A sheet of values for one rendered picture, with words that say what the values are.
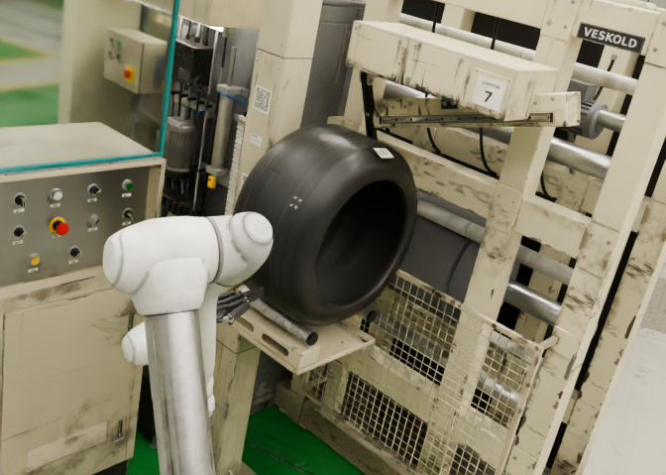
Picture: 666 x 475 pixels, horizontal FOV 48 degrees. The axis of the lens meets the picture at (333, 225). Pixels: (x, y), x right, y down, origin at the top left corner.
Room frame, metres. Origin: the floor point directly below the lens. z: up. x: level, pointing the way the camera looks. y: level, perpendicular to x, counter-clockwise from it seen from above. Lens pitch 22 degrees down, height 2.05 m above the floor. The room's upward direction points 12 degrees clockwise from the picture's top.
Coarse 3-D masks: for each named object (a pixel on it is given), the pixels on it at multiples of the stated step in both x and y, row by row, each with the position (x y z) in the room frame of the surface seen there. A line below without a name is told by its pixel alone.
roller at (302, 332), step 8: (240, 288) 2.16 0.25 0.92; (256, 304) 2.10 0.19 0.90; (264, 304) 2.09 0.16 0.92; (264, 312) 2.08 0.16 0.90; (272, 312) 2.06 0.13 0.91; (280, 312) 2.05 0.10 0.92; (280, 320) 2.03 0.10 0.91; (288, 320) 2.02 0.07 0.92; (288, 328) 2.00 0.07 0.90; (296, 328) 1.99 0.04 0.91; (304, 328) 1.99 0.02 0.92; (296, 336) 1.98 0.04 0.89; (304, 336) 1.96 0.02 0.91; (312, 336) 1.96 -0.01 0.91; (312, 344) 1.97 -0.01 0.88
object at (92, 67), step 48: (0, 0) 1.86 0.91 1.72; (48, 0) 1.96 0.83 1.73; (96, 0) 2.06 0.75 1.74; (144, 0) 2.18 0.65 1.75; (0, 48) 1.86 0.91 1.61; (48, 48) 1.96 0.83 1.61; (96, 48) 2.07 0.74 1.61; (144, 48) 2.19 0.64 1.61; (0, 96) 1.86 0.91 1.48; (48, 96) 1.97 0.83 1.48; (96, 96) 2.08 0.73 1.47; (144, 96) 2.20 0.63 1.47; (0, 144) 1.87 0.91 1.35; (48, 144) 1.97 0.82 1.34; (96, 144) 2.09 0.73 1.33; (144, 144) 2.22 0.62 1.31
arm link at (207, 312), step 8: (208, 288) 1.42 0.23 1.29; (216, 288) 1.40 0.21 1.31; (224, 288) 1.40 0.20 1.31; (208, 296) 1.45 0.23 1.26; (216, 296) 1.46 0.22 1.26; (208, 304) 1.47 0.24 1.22; (216, 304) 1.50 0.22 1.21; (200, 312) 1.47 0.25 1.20; (208, 312) 1.48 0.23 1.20; (200, 320) 1.48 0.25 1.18; (208, 320) 1.48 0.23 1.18; (200, 328) 1.48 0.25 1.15; (208, 328) 1.49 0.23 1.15; (208, 336) 1.49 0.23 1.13; (208, 344) 1.50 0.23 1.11; (208, 352) 1.50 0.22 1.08; (208, 360) 1.50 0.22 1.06; (208, 368) 1.51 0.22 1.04; (208, 376) 1.52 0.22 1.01; (208, 384) 1.56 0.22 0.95; (208, 392) 1.56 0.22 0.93; (208, 400) 1.57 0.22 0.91; (208, 408) 1.56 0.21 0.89
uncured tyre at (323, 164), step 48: (288, 144) 2.09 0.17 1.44; (336, 144) 2.07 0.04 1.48; (384, 144) 2.17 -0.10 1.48; (240, 192) 2.05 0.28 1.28; (288, 192) 1.94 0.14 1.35; (336, 192) 1.94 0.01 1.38; (384, 192) 2.39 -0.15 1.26; (288, 240) 1.88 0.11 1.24; (336, 240) 2.41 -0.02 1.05; (384, 240) 2.35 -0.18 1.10; (288, 288) 1.89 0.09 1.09; (336, 288) 2.27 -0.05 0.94; (384, 288) 2.20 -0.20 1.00
